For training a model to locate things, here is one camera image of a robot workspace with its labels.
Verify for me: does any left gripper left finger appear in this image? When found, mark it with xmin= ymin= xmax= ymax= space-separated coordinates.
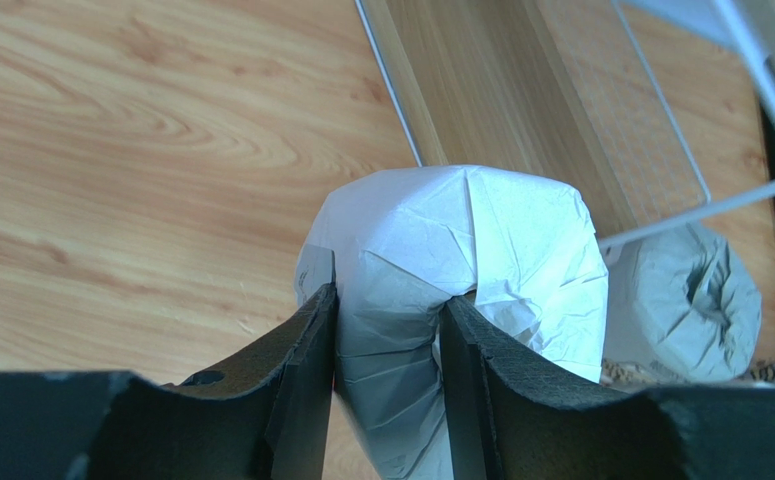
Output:
xmin=0 ymin=284 xmax=339 ymax=479

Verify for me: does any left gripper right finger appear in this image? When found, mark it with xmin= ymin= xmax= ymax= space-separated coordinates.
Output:
xmin=440 ymin=297 xmax=775 ymax=479

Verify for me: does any white toilet paper roll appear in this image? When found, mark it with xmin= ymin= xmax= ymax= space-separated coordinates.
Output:
xmin=293 ymin=166 xmax=608 ymax=479

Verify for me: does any grey toilet paper roll back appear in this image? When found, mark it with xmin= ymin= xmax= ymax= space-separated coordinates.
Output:
xmin=603 ymin=223 xmax=762 ymax=383

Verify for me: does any white wire shelf rack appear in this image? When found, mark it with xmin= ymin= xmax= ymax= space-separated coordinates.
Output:
xmin=357 ymin=1 xmax=775 ymax=248

